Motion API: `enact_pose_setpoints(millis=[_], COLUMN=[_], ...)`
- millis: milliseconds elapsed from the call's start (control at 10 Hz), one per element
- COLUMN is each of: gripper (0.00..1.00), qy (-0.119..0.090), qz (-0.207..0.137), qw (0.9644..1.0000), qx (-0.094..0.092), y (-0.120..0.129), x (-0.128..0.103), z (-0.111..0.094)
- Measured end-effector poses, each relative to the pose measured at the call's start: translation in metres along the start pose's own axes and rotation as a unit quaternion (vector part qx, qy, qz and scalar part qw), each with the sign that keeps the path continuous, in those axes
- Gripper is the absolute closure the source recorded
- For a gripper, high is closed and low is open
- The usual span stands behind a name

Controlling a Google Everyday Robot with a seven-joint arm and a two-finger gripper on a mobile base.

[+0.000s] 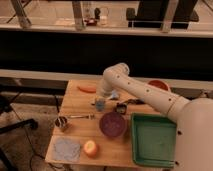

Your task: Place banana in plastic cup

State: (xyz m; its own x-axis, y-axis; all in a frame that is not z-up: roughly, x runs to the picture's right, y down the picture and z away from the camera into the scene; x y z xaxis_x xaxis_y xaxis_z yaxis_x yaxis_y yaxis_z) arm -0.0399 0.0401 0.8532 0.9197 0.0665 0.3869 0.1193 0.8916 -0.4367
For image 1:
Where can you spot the green plastic tray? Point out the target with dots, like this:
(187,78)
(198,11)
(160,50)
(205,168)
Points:
(153,140)

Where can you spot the blue plastic cup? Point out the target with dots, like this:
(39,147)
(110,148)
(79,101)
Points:
(100,103)

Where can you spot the orange peach fruit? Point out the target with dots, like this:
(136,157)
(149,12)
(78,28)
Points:
(90,148)

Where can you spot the blue cloth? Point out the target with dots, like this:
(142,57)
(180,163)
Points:
(65,149)

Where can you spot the metal spoon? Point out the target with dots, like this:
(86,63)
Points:
(90,116)

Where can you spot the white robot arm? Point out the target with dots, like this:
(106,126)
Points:
(194,118)

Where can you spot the orange carrot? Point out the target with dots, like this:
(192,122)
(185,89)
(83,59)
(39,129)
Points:
(87,89)

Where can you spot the purple bowl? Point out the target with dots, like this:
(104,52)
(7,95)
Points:
(112,124)

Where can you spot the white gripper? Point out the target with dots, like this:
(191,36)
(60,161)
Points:
(114,95)

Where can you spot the orange bowl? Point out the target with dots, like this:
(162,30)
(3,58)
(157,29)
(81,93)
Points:
(160,84)

